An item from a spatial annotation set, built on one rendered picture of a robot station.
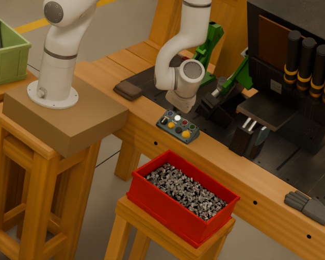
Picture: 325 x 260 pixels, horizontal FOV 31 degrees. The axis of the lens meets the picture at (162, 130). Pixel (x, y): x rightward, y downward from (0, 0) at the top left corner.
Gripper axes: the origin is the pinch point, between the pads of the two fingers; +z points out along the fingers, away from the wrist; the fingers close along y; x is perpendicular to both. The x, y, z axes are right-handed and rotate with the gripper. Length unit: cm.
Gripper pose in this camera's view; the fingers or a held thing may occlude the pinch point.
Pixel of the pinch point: (177, 107)
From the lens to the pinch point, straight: 217.1
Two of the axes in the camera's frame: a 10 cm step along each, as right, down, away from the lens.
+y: 7.9, 6.0, -1.1
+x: 6.0, -7.2, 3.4
